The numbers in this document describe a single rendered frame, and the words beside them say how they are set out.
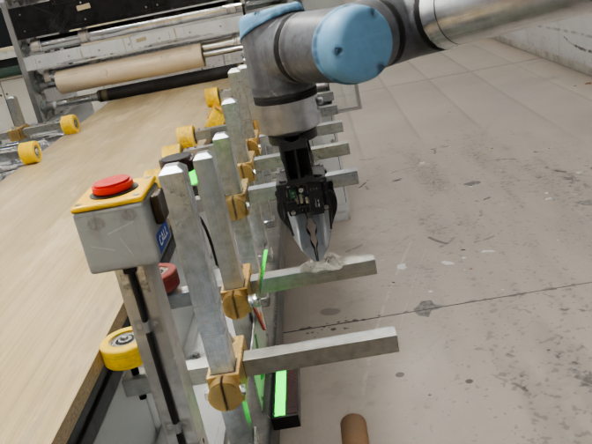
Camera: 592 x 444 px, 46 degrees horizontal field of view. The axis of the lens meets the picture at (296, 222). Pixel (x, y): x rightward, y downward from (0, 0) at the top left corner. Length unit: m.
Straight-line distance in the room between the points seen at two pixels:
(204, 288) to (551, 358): 1.73
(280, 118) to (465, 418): 1.52
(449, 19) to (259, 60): 0.25
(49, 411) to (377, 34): 0.65
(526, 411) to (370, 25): 1.66
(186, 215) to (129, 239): 0.29
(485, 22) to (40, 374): 0.79
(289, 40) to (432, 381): 1.75
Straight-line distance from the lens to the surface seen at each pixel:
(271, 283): 1.30
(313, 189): 0.97
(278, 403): 1.23
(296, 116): 0.94
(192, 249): 0.97
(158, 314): 0.72
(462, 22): 0.87
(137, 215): 0.66
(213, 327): 1.02
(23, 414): 1.03
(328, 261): 1.28
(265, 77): 0.94
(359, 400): 2.42
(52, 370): 1.12
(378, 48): 0.85
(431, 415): 2.31
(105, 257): 0.69
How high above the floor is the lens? 1.39
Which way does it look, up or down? 20 degrees down
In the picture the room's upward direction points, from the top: 11 degrees counter-clockwise
